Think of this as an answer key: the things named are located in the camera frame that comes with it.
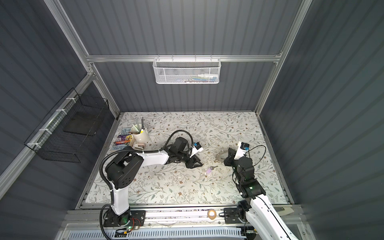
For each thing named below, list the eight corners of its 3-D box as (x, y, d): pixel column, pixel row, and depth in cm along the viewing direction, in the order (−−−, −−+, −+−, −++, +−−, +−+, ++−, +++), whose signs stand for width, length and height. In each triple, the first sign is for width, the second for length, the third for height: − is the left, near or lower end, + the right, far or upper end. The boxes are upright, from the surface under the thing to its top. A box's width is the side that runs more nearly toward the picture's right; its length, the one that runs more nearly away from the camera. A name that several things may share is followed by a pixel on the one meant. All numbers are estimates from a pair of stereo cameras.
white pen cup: (134, 144, 104) (128, 134, 95) (137, 133, 110) (132, 123, 101) (148, 144, 104) (143, 134, 95) (150, 133, 110) (146, 123, 101)
